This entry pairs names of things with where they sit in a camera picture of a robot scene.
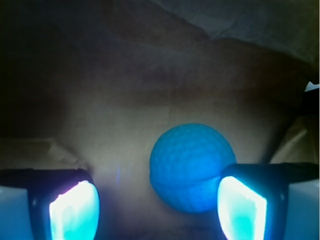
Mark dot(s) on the brown paper bag tray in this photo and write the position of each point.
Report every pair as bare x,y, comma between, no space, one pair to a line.
94,83

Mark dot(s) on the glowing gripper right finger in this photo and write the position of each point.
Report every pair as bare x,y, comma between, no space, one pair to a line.
278,201

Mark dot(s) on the blue dimpled foam ball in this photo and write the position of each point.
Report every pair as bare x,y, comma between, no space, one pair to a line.
185,166

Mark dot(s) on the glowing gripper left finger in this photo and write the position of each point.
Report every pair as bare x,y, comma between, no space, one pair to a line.
48,204

